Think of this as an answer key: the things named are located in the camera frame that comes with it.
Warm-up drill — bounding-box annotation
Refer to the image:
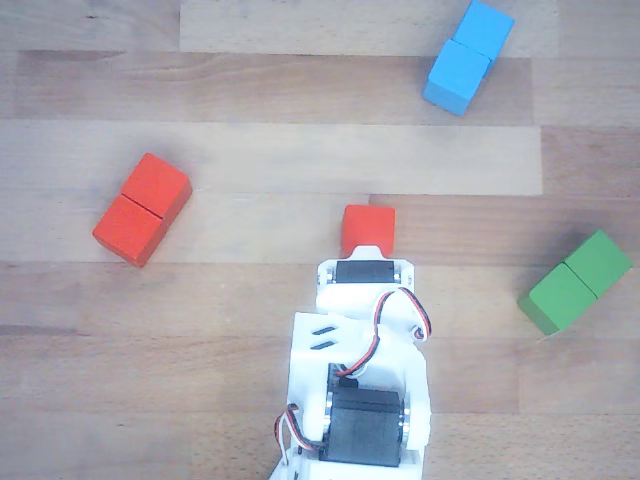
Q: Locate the small red wooden cube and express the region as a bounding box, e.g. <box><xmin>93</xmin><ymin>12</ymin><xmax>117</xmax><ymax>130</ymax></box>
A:
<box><xmin>341</xmin><ymin>203</ymin><xmax>397</xmax><ymax>256</ymax></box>

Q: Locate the long red wooden block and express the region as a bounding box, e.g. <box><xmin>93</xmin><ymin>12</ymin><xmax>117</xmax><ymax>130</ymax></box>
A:
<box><xmin>92</xmin><ymin>152</ymin><xmax>194</xmax><ymax>269</ymax></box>

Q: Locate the long blue wooden block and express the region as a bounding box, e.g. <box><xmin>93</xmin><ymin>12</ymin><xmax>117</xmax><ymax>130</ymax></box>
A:
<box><xmin>422</xmin><ymin>0</ymin><xmax>516</xmax><ymax>117</ymax></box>

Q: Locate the long green wooden block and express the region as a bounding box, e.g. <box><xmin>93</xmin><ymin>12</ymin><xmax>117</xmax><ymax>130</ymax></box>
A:
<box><xmin>516</xmin><ymin>228</ymin><xmax>634</xmax><ymax>337</ymax></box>

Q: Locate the red black white servo wire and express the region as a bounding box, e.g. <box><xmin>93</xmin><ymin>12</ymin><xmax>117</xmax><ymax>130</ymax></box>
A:
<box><xmin>273</xmin><ymin>403</ymin><xmax>321</xmax><ymax>451</ymax></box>
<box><xmin>335</xmin><ymin>287</ymin><xmax>434</xmax><ymax>379</ymax></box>

